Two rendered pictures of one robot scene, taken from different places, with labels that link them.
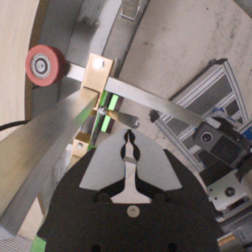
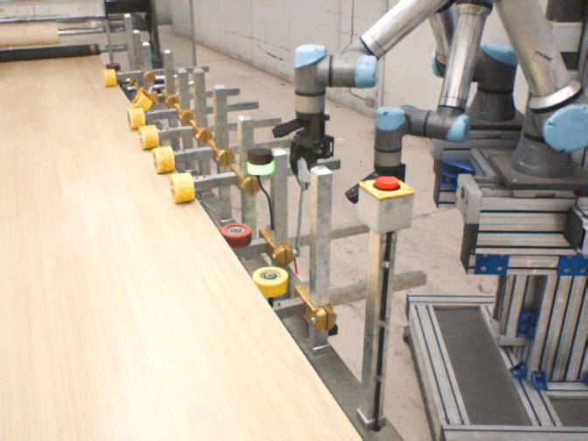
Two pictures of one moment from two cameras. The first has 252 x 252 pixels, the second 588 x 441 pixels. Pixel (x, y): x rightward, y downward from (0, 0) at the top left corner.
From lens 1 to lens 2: 1.64 m
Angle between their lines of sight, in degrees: 85
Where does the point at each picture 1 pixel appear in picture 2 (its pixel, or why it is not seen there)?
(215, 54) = (399, 330)
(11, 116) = (220, 263)
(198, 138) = (351, 194)
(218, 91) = (464, 327)
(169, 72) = not seen: hidden behind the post
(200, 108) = (482, 364)
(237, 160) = (376, 174)
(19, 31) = (204, 227)
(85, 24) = not seen: hidden behind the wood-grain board
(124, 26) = (255, 262)
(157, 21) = not seen: hidden behind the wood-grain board
